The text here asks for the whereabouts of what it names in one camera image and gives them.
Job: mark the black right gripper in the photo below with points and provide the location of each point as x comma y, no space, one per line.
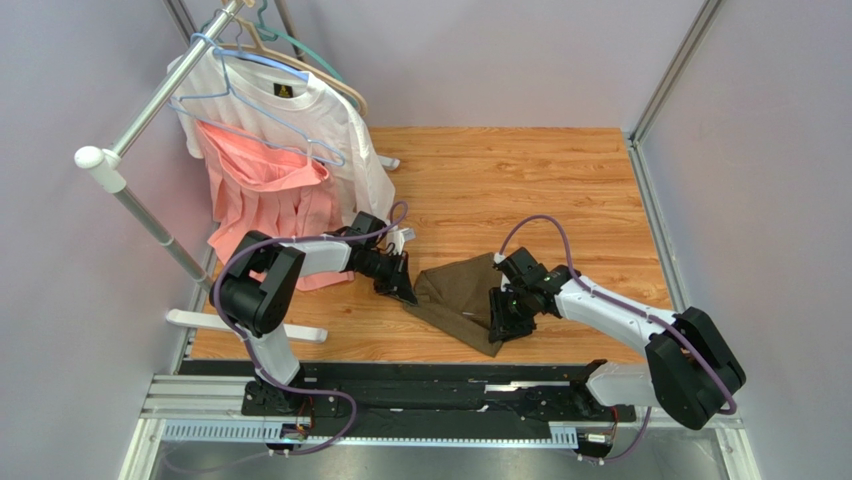
509,314

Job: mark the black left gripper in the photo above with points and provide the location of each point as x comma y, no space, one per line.
400,286

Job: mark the olive brown cloth napkin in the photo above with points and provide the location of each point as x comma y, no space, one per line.
454,298

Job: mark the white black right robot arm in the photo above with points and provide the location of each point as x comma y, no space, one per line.
689,370

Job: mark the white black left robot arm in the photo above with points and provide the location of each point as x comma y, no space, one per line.
253,292

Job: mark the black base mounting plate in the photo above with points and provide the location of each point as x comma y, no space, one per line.
425,401

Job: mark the pink pleated skirt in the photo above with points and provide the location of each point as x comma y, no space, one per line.
274,191

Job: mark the white t-shirt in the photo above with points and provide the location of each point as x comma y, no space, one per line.
324,119

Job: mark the wooden clothes hanger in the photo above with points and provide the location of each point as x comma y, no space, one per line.
261,69

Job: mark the teal clothes hanger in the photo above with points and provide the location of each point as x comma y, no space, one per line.
305,58

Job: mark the white clothes rack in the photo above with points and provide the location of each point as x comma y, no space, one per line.
103,164

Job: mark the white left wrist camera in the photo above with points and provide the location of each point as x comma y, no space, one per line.
397,238

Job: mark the aluminium frame rail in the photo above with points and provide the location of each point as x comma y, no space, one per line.
191,407

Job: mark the blue wire hanger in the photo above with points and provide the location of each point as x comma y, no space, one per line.
315,149

